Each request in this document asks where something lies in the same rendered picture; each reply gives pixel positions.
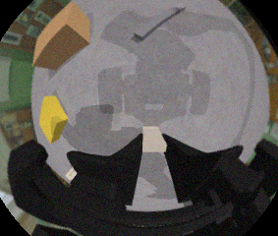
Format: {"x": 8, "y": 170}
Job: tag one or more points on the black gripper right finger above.
{"x": 190, "y": 167}

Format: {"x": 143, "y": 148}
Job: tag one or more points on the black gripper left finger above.
{"x": 120, "y": 168}

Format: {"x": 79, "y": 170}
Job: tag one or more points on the yellow rectangular block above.
{"x": 52, "y": 118}

